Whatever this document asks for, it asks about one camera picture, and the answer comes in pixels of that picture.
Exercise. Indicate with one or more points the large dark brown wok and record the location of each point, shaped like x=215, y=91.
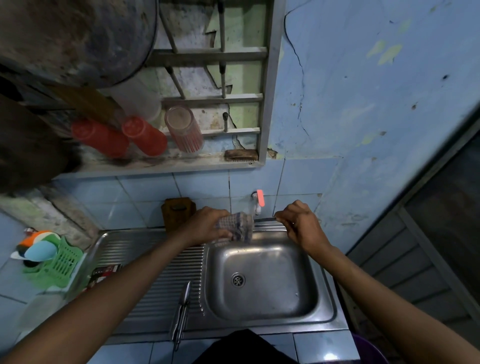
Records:
x=30, y=150

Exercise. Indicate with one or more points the dark round hanging pan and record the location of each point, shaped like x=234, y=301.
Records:
x=75, y=41

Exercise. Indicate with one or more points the person's right hand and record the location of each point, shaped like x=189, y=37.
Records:
x=305, y=227

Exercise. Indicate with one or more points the checked dishcloth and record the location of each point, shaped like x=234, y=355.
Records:
x=238, y=227

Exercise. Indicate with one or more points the red plastic cup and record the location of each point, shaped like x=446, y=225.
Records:
x=144, y=137
x=99, y=138

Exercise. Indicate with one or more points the person's black clothing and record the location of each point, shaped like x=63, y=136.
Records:
x=243, y=348

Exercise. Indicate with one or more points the orange plastic utensil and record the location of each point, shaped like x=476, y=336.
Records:
x=33, y=238

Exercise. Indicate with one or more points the white plastic cup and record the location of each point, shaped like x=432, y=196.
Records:
x=135, y=99

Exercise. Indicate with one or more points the person's right forearm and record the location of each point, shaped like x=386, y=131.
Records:
x=405, y=307

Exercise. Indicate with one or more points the purple plastic basket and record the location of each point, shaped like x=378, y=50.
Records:
x=369, y=352

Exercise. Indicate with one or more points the wooden scrub brush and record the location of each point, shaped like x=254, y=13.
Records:
x=242, y=155

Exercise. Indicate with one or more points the red striped drinking glass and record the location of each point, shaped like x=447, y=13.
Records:
x=183, y=131

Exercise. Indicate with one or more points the knives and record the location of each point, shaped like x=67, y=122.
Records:
x=183, y=315

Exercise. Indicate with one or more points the grey slatted wooden door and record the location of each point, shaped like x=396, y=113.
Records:
x=405, y=285

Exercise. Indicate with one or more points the red black sachet pack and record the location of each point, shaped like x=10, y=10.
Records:
x=103, y=273

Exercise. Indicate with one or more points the light blue plastic scoop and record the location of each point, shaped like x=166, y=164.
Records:
x=40, y=251

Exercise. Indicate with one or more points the green plastic basket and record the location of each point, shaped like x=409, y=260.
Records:
x=62, y=266

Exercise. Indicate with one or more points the clear plastic container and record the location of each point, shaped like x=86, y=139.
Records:
x=39, y=311

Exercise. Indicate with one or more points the stainless steel sink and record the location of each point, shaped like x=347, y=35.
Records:
x=270, y=285

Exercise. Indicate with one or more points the person's left forearm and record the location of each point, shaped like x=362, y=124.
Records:
x=101, y=300

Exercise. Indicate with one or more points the yellow plastic cup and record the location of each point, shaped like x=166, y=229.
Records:
x=86, y=103

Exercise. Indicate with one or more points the person's left hand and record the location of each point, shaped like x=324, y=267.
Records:
x=204, y=227

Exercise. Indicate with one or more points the small wooden cutting board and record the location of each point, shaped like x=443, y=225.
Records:
x=178, y=212

